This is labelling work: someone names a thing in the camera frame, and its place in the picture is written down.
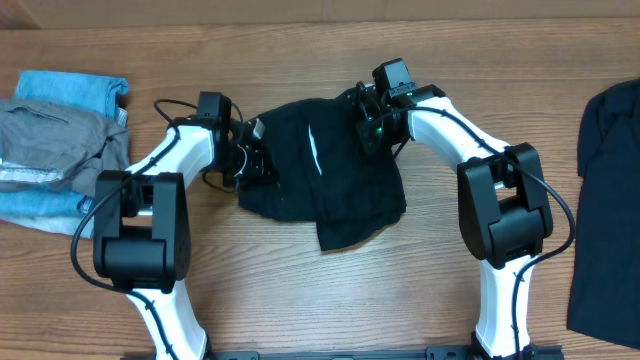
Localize black shorts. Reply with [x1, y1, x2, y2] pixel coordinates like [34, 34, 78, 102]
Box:
[238, 90, 406, 251]

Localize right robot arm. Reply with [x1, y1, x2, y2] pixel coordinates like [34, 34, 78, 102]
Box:
[352, 59, 564, 359]

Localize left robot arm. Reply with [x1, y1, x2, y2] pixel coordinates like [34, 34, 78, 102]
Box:
[93, 92, 277, 359]

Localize folded blue jeans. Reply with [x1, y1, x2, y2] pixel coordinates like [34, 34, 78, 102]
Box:
[1, 70, 129, 235]

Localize folded grey shorts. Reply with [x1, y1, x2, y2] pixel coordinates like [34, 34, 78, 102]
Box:
[1, 99, 130, 196]

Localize dark navy garment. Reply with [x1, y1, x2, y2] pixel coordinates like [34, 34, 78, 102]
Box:
[567, 80, 639, 348]

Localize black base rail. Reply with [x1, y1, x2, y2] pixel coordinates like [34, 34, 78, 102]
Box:
[119, 344, 566, 360]

